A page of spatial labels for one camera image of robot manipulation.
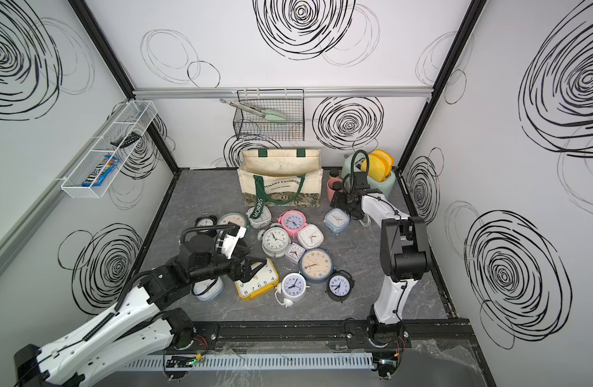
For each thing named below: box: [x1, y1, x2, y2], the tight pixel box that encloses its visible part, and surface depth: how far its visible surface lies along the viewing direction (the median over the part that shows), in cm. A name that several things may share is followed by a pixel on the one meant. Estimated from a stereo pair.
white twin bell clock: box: [257, 222, 292, 258], surface depth 93 cm
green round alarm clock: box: [216, 212, 249, 229], surface depth 101 cm
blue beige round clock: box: [298, 247, 336, 284], surface depth 88 cm
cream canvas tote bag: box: [236, 149, 324, 220], surface depth 101 cm
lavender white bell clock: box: [274, 270, 311, 308], surface depth 82 cm
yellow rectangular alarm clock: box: [234, 258, 280, 302], surface depth 82 cm
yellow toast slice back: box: [369, 149, 394, 179], surface depth 96 cm
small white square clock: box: [285, 242, 306, 265], surface depth 91 cm
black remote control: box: [110, 131, 142, 149], surface depth 82 cm
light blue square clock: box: [323, 208, 351, 235], surface depth 101 cm
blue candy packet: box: [81, 154, 121, 188], surface depth 72 cm
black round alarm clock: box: [324, 269, 356, 304], surface depth 83 cm
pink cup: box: [326, 177, 344, 203], surface depth 104 cm
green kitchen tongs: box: [228, 101, 287, 123], surface depth 95 cm
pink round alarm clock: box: [277, 209, 308, 239], surface depth 101 cm
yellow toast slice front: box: [360, 154, 386, 183], surface depth 95 cm
